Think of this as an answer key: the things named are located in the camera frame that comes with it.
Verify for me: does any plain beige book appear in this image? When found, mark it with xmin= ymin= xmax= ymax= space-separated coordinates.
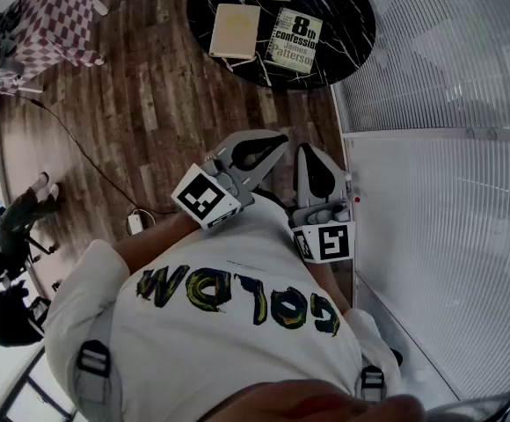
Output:
xmin=208 ymin=3 xmax=262 ymax=61

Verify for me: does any person's chin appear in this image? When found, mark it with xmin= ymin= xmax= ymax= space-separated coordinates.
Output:
xmin=200 ymin=378 xmax=427 ymax=422

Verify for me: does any person's left forearm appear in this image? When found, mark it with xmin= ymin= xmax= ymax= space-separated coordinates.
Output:
xmin=112 ymin=211 xmax=208 ymax=276

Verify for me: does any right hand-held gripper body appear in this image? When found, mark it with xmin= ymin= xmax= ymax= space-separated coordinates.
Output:
xmin=289 ymin=191 xmax=356 ymax=264

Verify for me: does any person's right forearm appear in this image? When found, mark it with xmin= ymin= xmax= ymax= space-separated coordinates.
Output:
xmin=307 ymin=259 xmax=353 ymax=318

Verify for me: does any olive book with black lettering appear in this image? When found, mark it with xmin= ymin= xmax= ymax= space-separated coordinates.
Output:
xmin=262 ymin=6 xmax=324 ymax=76

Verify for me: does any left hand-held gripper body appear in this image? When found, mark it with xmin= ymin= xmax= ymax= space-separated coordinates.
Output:
xmin=171 ymin=154 xmax=257 ymax=230

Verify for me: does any white power adapter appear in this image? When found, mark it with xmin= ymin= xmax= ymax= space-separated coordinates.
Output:
xmin=126 ymin=208 xmax=156 ymax=236

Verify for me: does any red white checkered tablecloth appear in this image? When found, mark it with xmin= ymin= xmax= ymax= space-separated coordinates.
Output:
xmin=0 ymin=0 xmax=109 ymax=100

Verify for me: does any person's white printed t-shirt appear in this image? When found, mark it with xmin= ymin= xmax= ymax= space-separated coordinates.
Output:
xmin=43 ymin=193 xmax=404 ymax=422

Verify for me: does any black floor cable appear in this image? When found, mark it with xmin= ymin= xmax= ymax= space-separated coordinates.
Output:
xmin=0 ymin=92 xmax=181 ymax=217

